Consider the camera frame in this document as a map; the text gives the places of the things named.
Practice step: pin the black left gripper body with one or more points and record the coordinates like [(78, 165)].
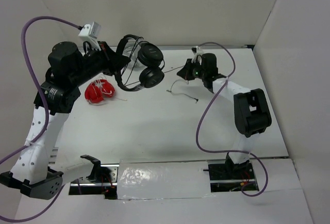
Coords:
[(97, 61)]

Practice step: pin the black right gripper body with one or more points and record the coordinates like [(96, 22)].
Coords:
[(198, 71)]

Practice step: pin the black wired headphones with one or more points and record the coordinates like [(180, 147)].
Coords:
[(150, 56)]

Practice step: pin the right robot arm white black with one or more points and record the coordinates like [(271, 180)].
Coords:
[(251, 112)]

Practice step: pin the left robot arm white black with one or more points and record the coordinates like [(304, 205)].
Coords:
[(69, 69)]

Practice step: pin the glossy white taped panel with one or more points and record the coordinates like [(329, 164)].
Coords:
[(170, 180)]

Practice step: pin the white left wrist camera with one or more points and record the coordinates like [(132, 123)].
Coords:
[(89, 33)]

